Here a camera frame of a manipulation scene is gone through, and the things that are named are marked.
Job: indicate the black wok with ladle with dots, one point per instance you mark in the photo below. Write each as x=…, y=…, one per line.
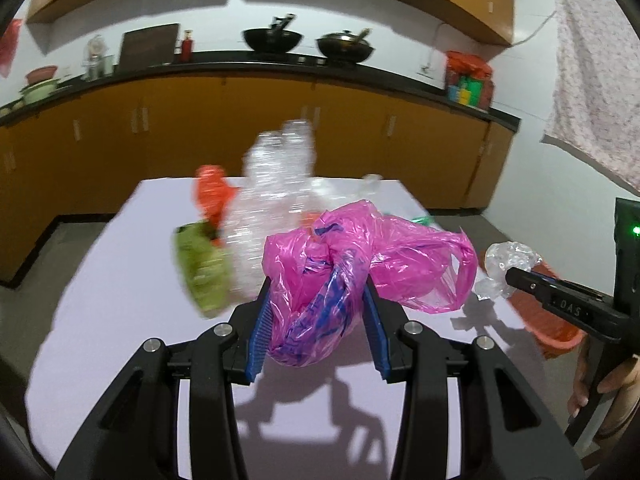
x=345, y=50

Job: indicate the crushed clear plastic bottle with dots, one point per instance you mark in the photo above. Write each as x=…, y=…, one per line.
x=270, y=185

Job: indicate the orange bag with colourful boxes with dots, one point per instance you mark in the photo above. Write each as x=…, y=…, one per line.
x=467, y=80

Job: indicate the white wall socket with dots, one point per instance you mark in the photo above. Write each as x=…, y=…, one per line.
x=425, y=70

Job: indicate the hanging red plastic bag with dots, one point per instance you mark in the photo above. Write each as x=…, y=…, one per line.
x=10, y=47

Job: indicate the pink plastic bag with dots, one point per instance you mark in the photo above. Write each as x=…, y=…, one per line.
x=400, y=250

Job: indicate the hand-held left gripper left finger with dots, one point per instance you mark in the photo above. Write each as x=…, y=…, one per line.
x=257, y=340

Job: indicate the hanging floral cloth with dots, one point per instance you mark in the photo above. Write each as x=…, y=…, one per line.
x=595, y=85

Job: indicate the person's right hand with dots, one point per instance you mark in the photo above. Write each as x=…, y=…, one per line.
x=620, y=377

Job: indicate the red plastic basket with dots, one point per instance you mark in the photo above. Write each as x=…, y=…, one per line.
x=540, y=320

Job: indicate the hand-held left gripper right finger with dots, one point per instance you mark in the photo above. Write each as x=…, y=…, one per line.
x=375, y=340

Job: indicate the orange plastic bag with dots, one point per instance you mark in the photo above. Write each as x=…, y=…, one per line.
x=212, y=192

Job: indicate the clear plastic wrap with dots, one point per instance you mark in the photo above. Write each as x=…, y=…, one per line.
x=510, y=257

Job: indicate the yellow base cabinets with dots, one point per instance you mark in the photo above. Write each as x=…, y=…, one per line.
x=175, y=130

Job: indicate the small green plastic scrap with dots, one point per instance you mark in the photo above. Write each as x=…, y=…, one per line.
x=422, y=220

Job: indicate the pink bowl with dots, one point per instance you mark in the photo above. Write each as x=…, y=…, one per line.
x=41, y=75

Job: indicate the glass jar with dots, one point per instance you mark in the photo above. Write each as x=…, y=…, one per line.
x=96, y=60

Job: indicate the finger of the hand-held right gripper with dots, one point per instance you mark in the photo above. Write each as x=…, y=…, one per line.
x=565, y=305

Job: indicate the red bottle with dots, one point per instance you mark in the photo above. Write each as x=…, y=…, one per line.
x=187, y=47

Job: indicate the dark cutting board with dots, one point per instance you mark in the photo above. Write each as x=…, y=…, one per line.
x=150, y=45

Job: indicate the black kitchen countertop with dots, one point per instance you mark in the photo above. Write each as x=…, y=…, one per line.
x=225, y=70

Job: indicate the green plastic bag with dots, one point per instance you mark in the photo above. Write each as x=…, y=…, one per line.
x=205, y=265

